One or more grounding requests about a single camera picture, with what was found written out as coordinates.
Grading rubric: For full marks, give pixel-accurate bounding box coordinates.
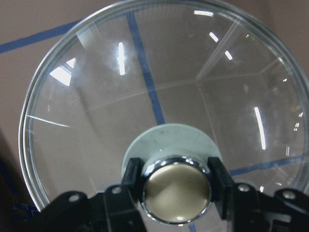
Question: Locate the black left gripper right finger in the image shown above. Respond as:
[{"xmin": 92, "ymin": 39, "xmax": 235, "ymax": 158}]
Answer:
[{"xmin": 207, "ymin": 157, "xmax": 309, "ymax": 232}]

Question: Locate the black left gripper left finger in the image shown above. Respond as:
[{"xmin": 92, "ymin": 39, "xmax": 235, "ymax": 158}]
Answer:
[{"xmin": 31, "ymin": 158, "xmax": 145, "ymax": 232}]

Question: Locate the glass pot lid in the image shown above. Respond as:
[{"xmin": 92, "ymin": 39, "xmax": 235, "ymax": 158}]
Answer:
[{"xmin": 19, "ymin": 0, "xmax": 309, "ymax": 210}]

